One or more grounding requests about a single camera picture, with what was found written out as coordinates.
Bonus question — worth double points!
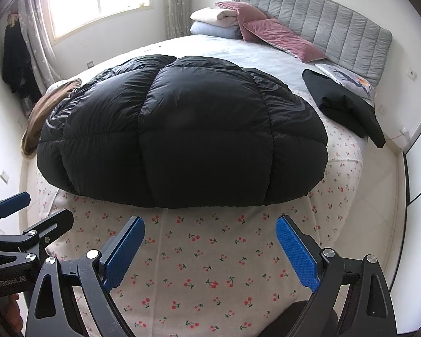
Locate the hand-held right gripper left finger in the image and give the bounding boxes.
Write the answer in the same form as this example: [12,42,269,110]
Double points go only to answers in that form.
[24,215,146,337]

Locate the grey padded headboard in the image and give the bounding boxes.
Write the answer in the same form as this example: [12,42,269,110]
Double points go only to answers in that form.
[232,0,393,85]

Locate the bed with cherry print sheet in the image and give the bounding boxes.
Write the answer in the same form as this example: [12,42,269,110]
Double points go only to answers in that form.
[21,33,377,337]

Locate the person's dark pants leg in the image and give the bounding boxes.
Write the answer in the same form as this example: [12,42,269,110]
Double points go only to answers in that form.
[260,300,337,337]

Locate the printed white pillow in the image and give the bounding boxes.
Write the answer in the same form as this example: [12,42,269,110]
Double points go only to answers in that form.
[315,63,376,106]

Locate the large pink velvet pillow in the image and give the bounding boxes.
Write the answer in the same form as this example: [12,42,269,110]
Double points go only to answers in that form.
[242,19,327,61]

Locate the black folded garment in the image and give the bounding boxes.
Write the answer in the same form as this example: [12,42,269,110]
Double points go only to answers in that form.
[302,68,386,149]

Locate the white folded blanket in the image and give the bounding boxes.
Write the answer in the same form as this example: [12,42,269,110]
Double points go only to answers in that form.
[190,7,239,27]

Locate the person's left hand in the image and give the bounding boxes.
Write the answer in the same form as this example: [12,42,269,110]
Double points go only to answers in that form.
[7,293,22,327]

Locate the black puffer jacket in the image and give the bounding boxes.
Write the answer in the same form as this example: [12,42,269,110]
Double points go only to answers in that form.
[36,54,329,208]

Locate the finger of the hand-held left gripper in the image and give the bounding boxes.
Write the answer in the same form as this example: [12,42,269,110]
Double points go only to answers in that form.
[21,209,74,253]
[0,191,31,234]

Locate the hanging dark clothes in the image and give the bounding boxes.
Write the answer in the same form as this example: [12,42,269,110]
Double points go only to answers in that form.
[2,21,34,99]

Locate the brown blanket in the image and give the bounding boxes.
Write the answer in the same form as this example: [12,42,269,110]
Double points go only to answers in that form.
[21,79,83,156]

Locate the patterned grey curtain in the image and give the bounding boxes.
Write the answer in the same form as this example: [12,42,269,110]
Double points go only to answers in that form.
[17,0,62,116]
[162,0,191,39]

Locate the window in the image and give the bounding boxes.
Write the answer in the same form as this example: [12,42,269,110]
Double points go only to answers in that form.
[44,0,151,41]

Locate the light blue folded blanket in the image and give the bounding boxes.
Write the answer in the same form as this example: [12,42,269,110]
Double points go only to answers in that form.
[190,21,242,39]

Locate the small pink velvet pillow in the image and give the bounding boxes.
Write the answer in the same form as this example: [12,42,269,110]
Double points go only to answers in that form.
[214,1,267,43]

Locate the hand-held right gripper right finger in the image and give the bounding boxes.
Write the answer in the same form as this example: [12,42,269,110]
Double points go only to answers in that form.
[276,213,397,337]

